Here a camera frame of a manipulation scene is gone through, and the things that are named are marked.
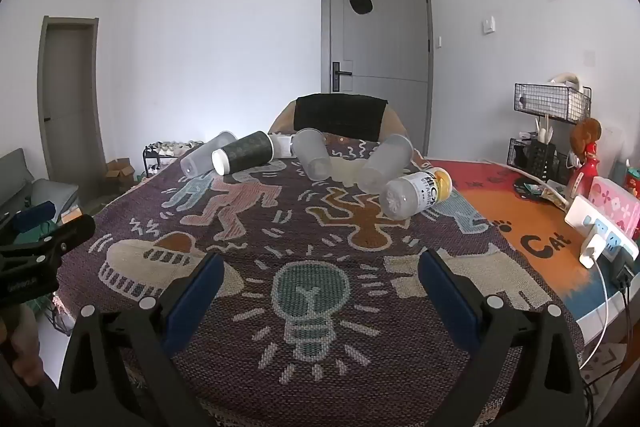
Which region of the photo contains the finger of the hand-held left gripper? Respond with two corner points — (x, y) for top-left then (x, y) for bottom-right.
(9, 201), (56, 233)
(0, 214), (96, 266)

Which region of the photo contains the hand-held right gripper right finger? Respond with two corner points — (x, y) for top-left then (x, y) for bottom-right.
(419, 251), (586, 427)

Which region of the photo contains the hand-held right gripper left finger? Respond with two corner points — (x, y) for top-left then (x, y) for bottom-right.
(55, 253), (224, 427)

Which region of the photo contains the clear plastic cup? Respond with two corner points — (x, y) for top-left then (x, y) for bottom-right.
(357, 134), (415, 194)
(291, 128), (333, 182)
(180, 131), (238, 179)

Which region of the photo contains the dark paper cup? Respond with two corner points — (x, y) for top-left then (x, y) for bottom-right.
(211, 130), (275, 176)

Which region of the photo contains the small yellowish translucent cup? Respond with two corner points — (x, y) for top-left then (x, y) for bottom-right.
(330, 158), (365, 186)

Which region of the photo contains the person's left hand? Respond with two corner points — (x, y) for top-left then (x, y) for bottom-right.
(0, 307), (42, 383)

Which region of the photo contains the grey sofa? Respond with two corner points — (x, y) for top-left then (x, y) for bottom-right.
(0, 148), (81, 233)

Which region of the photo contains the cardboard box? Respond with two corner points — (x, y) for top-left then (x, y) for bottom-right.
(104, 158), (136, 195)

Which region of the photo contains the plastic bottle with yellow cap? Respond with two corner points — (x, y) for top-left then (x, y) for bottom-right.
(380, 167), (453, 219)

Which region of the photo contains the orange cat table mat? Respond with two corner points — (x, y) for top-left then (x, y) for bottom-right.
(425, 158), (640, 324)

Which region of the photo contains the grey side door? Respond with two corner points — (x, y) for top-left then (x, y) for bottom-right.
(38, 16), (107, 180)

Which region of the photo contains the black shoe rack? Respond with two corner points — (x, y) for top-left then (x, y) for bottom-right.
(142, 140), (205, 178)

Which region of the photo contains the printed woven blanket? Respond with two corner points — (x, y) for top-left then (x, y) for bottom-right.
(55, 138), (586, 427)

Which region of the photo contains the white plug charger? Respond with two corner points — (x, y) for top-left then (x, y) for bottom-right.
(579, 234), (609, 269)

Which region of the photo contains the white power strip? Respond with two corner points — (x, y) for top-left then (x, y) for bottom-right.
(564, 195), (640, 264)

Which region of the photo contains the black mesh desk organizer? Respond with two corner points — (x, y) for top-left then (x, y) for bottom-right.
(507, 137), (571, 180)

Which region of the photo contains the black power adapter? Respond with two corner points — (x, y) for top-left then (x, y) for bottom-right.
(613, 252), (639, 290)

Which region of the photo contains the small white box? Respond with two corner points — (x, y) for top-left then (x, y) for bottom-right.
(270, 133), (296, 158)

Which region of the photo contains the pink flowered box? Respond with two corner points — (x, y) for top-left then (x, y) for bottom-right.
(587, 176), (640, 240)

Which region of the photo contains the red dress doll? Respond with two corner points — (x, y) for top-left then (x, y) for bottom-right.
(565, 117), (603, 202)

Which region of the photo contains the chair with black cloth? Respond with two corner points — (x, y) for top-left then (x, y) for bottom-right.
(268, 93), (412, 146)

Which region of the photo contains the white cable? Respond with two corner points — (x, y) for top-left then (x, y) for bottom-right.
(475, 157), (612, 370)

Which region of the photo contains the black wire basket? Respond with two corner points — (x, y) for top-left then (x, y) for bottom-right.
(514, 82), (593, 124)

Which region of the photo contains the black door handle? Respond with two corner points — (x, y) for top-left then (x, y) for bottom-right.
(332, 62), (353, 94)

